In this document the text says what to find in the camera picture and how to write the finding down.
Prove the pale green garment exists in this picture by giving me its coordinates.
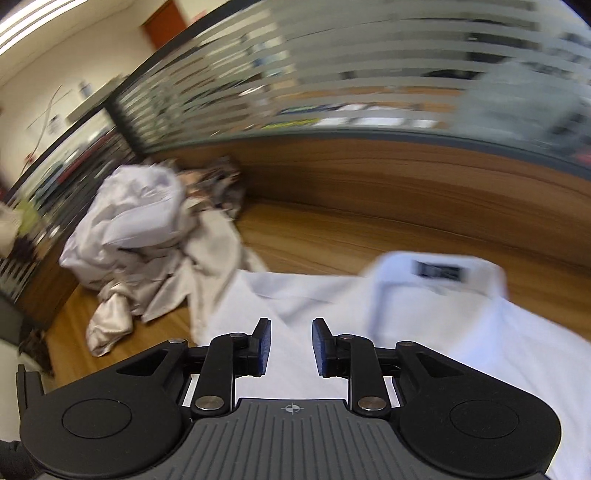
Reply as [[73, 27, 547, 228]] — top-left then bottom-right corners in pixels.
[[462, 60, 591, 155]]

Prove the orange door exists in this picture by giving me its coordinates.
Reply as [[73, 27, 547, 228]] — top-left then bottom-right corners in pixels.
[[142, 0, 186, 48]]

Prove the crumpled white garment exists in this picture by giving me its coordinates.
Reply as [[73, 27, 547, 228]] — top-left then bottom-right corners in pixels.
[[59, 163, 186, 292]]

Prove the ceiling light strip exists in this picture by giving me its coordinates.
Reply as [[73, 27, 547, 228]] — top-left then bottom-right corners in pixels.
[[0, 0, 95, 52]]

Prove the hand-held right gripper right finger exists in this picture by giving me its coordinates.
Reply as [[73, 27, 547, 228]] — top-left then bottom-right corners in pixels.
[[311, 318, 467, 413]]

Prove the beige garment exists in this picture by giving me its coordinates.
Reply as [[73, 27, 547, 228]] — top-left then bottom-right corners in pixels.
[[87, 212, 269, 357]]

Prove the grey patterned cloth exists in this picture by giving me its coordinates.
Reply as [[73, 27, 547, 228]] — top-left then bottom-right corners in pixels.
[[182, 155, 246, 221]]

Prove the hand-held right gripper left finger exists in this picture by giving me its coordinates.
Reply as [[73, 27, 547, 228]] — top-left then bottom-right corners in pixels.
[[116, 318, 273, 414]]

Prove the white collared shirt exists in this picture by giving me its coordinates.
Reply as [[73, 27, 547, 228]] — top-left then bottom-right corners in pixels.
[[191, 250, 591, 480]]

